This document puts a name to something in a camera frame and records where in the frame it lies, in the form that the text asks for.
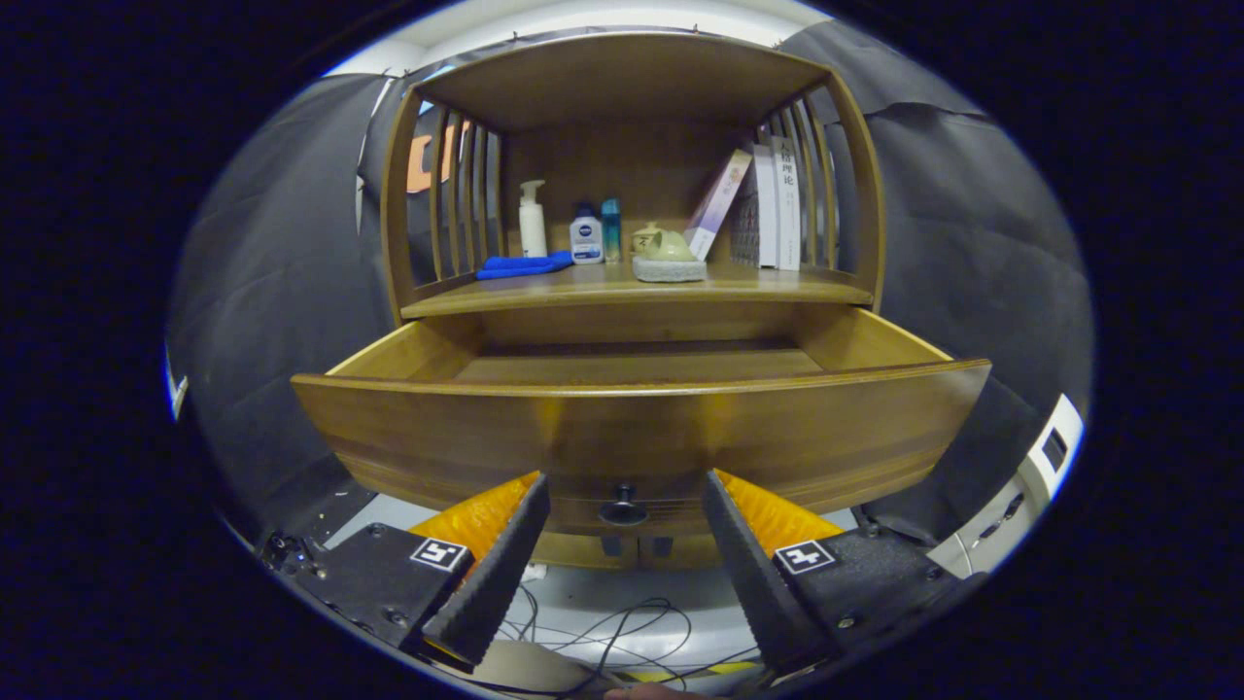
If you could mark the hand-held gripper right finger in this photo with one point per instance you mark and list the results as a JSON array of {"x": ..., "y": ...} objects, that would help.
[{"x": 753, "y": 583}]

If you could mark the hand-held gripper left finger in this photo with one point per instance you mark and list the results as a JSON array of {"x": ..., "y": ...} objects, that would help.
[{"x": 501, "y": 574}]

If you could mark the wooden drawer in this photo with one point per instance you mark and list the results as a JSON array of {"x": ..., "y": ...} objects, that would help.
[{"x": 632, "y": 437}]

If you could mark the wooden cabinet door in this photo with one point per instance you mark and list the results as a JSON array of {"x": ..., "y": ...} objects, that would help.
[
  {"x": 685, "y": 551},
  {"x": 583, "y": 551}
]

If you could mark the wooden countertop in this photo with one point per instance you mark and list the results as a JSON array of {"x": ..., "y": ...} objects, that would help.
[{"x": 777, "y": 284}]

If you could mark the wooden cabinet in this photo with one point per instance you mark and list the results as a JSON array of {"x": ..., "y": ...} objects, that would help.
[{"x": 622, "y": 87}]

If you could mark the black power strip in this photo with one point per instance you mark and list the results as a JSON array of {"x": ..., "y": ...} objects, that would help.
[{"x": 287, "y": 552}]

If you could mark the white appliance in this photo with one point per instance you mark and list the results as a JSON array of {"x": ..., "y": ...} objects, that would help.
[{"x": 1011, "y": 506}]

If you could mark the blue folded cloth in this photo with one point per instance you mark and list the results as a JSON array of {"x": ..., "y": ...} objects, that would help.
[{"x": 520, "y": 264}]

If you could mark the white blue-capped lotion bottle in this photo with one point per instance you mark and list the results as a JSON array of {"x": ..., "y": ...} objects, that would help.
[{"x": 586, "y": 243}]

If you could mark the white pump bottle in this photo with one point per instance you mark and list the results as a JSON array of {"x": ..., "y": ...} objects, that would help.
[{"x": 533, "y": 233}]

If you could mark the slim teal bottle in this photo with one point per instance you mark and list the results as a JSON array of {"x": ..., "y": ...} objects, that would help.
[{"x": 611, "y": 233}]

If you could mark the cream lidded teacup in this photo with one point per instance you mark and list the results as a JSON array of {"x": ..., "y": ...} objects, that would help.
[{"x": 643, "y": 236}]

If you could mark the white book patterned cover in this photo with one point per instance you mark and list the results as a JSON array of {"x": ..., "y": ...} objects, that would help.
[{"x": 766, "y": 214}]

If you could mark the purple white leaning book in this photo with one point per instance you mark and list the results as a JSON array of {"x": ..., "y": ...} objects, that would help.
[{"x": 717, "y": 204}]

